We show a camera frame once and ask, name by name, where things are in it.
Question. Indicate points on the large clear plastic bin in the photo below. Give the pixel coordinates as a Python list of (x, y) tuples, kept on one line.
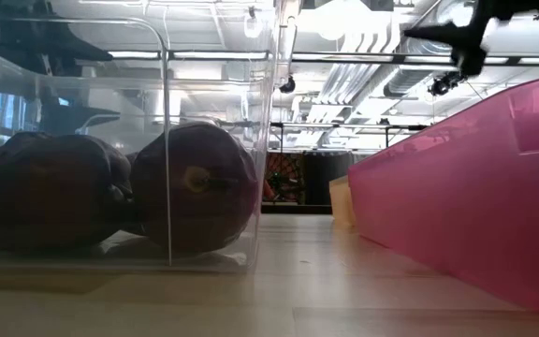
[(265, 140)]

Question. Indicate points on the black cabinet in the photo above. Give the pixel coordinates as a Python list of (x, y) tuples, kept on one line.
[(325, 178)]

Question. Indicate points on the pink translucent plastic bin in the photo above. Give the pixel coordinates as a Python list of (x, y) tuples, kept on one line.
[(461, 196)]

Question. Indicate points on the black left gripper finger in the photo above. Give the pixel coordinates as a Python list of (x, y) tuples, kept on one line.
[(73, 119), (73, 50)]

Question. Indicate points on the dark red apple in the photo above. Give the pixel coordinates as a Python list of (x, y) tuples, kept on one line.
[(204, 210)]

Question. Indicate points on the silver ventilation duct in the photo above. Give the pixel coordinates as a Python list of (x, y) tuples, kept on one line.
[(410, 80)]

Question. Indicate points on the dark red toy pepper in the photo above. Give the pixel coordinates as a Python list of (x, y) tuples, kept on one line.
[(49, 187)]

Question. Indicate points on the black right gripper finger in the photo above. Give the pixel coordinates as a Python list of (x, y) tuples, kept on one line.
[(468, 61), (452, 33)]

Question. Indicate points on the black ceiling fixture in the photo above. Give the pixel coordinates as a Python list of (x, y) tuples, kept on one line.
[(445, 83)]

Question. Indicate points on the black metal rack frame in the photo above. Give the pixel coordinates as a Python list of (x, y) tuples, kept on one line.
[(335, 126)]

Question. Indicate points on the black overhead camera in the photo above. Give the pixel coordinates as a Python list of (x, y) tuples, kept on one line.
[(290, 85)]

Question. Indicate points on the colourful wall mural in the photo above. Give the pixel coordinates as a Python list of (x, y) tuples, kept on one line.
[(290, 173)]

